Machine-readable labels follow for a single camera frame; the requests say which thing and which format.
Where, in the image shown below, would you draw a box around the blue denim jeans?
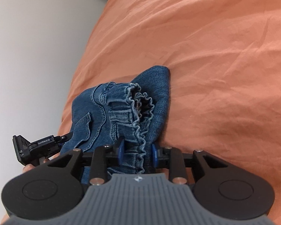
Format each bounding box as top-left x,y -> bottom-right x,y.
60,66 -> 170,177

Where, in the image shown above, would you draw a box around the person's left hand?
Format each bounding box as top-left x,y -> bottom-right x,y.
22,152 -> 61,174

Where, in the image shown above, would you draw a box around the orange bed sheet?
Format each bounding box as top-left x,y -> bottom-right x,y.
58,0 -> 281,224

